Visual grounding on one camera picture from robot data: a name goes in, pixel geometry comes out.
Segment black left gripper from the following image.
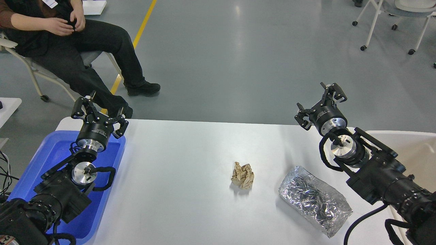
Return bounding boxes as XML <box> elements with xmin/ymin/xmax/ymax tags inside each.
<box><xmin>71</xmin><ymin>91</ymin><xmax>129</xmax><ymax>152</ymax></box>

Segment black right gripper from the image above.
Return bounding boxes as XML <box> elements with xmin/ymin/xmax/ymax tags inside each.
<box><xmin>294</xmin><ymin>82</ymin><xmax>347</xmax><ymax>136</ymax></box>

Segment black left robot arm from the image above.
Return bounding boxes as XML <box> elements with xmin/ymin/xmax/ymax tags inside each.
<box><xmin>0</xmin><ymin>91</ymin><xmax>133</xmax><ymax>245</ymax></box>

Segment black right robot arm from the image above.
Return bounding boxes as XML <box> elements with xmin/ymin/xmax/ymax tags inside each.
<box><xmin>295</xmin><ymin>83</ymin><xmax>436</xmax><ymax>245</ymax></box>

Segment blue plastic tray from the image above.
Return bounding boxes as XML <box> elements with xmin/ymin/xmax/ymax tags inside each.
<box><xmin>7</xmin><ymin>130</ymin><xmax>126</xmax><ymax>240</ymax></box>

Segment white chair under person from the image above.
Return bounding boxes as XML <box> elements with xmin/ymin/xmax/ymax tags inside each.
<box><xmin>0</xmin><ymin>30</ymin><xmax>124</xmax><ymax>102</ymax></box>

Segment white side table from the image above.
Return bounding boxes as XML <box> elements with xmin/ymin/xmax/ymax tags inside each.
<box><xmin>0</xmin><ymin>97</ymin><xmax>22</xmax><ymax>128</ymax></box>

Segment seated person in black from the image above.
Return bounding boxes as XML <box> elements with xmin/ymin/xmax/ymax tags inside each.
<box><xmin>0</xmin><ymin>0</ymin><xmax>161</xmax><ymax>118</ymax></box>

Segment crumpled aluminium foil sheet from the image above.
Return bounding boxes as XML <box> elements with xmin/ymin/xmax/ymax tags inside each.
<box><xmin>278</xmin><ymin>166</ymin><xmax>353</xmax><ymax>238</ymax></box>

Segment crumpled brown paper ball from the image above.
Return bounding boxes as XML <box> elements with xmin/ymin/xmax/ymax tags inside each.
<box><xmin>231</xmin><ymin>162</ymin><xmax>255</xmax><ymax>190</ymax></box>

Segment white box on floor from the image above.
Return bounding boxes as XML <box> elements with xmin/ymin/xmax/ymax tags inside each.
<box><xmin>82</xmin><ymin>0</ymin><xmax>107</xmax><ymax>16</ymax></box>

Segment beige plastic bin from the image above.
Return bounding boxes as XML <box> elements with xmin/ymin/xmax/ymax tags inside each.
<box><xmin>351</xmin><ymin>130</ymin><xmax>436</xmax><ymax>245</ymax></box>

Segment white rolling chair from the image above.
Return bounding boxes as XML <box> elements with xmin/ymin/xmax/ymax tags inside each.
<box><xmin>352</xmin><ymin>0</ymin><xmax>436</xmax><ymax>55</ymax></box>

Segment black cables at left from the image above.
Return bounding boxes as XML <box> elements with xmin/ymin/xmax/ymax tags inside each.
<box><xmin>0</xmin><ymin>150</ymin><xmax>19</xmax><ymax>198</ymax></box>

